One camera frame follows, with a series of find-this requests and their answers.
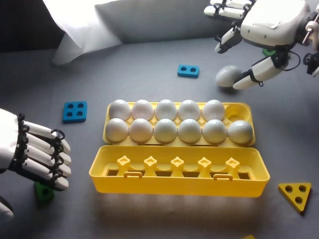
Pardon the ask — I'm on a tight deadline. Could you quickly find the yellow egg carton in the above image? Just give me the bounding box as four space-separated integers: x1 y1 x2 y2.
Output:
89 101 271 199

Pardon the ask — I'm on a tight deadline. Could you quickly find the grey table cloth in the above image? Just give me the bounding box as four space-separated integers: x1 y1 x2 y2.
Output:
0 32 319 239

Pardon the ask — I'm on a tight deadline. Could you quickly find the green two-hole block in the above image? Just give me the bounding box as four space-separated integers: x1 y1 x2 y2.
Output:
34 181 55 204

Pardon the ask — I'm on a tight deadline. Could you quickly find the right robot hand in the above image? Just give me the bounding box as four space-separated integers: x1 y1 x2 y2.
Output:
203 0 312 90

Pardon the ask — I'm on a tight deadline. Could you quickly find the yellow triangle three-hole block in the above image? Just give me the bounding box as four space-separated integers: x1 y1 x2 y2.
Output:
278 182 312 215

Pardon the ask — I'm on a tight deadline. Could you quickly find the green four-hole block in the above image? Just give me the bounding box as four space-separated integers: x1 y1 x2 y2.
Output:
261 48 278 57

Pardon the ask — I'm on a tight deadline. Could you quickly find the white backdrop sheet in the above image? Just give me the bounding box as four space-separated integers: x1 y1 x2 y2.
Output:
42 0 319 66

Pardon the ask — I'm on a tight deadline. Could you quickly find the blue two-hole block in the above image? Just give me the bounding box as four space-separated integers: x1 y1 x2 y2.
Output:
177 64 200 78

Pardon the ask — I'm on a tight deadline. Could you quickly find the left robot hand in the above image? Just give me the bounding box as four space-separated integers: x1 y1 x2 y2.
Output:
0 108 72 220

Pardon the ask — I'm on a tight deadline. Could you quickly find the blue four-hole block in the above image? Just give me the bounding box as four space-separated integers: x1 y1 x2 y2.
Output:
62 101 88 124

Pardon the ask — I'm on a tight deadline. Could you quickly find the white egg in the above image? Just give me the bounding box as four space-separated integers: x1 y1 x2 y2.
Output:
109 99 132 120
131 100 154 120
105 117 131 143
178 100 201 120
215 65 244 88
202 119 227 144
154 118 178 143
177 118 202 144
201 99 225 120
155 99 178 120
227 119 254 144
129 118 154 144

